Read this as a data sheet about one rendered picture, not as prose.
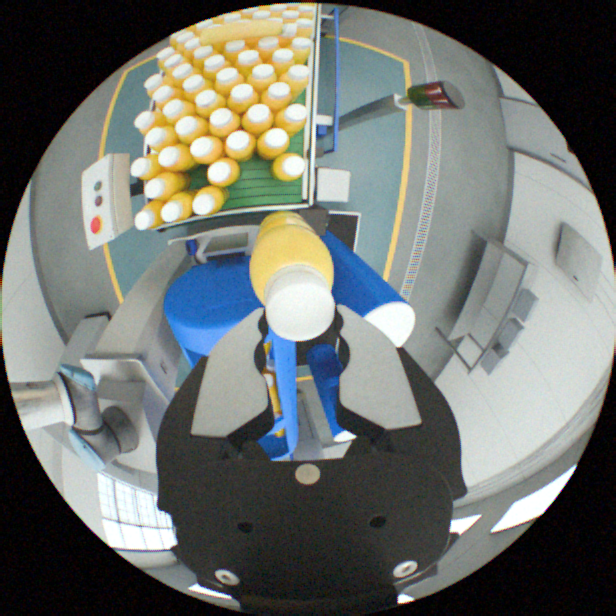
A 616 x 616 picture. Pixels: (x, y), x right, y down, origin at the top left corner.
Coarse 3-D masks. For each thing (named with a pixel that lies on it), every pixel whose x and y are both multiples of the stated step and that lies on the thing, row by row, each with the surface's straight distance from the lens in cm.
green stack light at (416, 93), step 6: (420, 84) 46; (408, 90) 47; (414, 90) 46; (420, 90) 44; (408, 96) 47; (414, 96) 46; (420, 96) 44; (426, 96) 44; (414, 102) 46; (420, 102) 45; (426, 102) 44; (420, 108) 47; (426, 108) 46; (432, 108) 46; (438, 108) 45
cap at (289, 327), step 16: (304, 272) 12; (272, 288) 12; (288, 288) 11; (304, 288) 11; (320, 288) 11; (272, 304) 11; (288, 304) 11; (304, 304) 11; (320, 304) 12; (272, 320) 12; (288, 320) 12; (304, 320) 12; (320, 320) 12; (288, 336) 13; (304, 336) 13
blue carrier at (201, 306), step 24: (216, 264) 54; (240, 264) 51; (192, 288) 45; (216, 288) 43; (240, 288) 41; (168, 312) 41; (192, 312) 38; (216, 312) 36; (240, 312) 34; (192, 336) 36; (216, 336) 34; (192, 360) 57; (288, 360) 48; (288, 384) 54; (288, 408) 64; (288, 432) 80
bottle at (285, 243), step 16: (272, 224) 20; (288, 224) 18; (304, 224) 20; (256, 240) 20; (272, 240) 15; (288, 240) 14; (304, 240) 15; (320, 240) 16; (256, 256) 15; (272, 256) 14; (288, 256) 13; (304, 256) 13; (320, 256) 14; (256, 272) 15; (272, 272) 13; (288, 272) 13; (320, 272) 13; (256, 288) 15
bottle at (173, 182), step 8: (160, 176) 48; (168, 176) 48; (176, 176) 50; (184, 176) 56; (168, 184) 47; (176, 184) 49; (184, 184) 55; (168, 192) 47; (176, 192) 51; (160, 200) 50
